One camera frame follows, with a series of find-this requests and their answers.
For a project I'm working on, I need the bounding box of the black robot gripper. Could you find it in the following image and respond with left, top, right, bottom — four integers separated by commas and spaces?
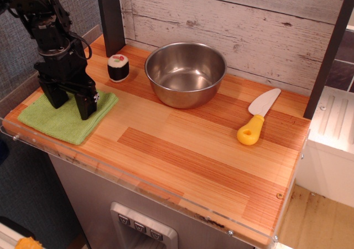
34, 38, 99, 120

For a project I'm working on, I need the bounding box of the green towel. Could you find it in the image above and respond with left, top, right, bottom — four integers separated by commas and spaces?
18, 91, 119, 145

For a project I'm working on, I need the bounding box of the stainless steel bowl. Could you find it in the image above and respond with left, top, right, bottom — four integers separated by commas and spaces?
144, 42, 227, 109

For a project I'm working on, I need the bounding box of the yellow handled toy knife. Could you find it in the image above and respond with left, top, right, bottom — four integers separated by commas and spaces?
237, 89, 281, 146

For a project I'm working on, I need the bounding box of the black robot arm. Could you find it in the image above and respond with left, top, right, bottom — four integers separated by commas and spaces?
1, 0, 99, 120

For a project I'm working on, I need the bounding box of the toy sushi roll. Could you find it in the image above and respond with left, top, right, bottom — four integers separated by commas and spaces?
107, 54, 129, 82

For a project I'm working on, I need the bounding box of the clear acrylic table edge guard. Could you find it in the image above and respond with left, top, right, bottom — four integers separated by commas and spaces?
3, 111, 309, 248

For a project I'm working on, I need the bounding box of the silver toy fridge cabinet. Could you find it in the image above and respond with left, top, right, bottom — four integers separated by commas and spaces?
50, 156, 251, 248

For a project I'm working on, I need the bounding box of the silver dispenser button panel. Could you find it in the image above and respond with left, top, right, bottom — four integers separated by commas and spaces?
110, 202, 179, 248

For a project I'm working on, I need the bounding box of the orange object bottom left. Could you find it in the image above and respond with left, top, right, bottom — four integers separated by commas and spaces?
14, 237, 43, 249

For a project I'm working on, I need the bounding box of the white toy sink unit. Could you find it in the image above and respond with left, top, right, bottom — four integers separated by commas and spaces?
296, 86, 353, 206

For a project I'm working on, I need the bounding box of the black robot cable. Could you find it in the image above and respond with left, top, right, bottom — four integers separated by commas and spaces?
69, 32, 92, 61

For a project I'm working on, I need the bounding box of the dark right shelf post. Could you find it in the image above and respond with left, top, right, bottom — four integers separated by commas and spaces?
303, 0, 353, 120

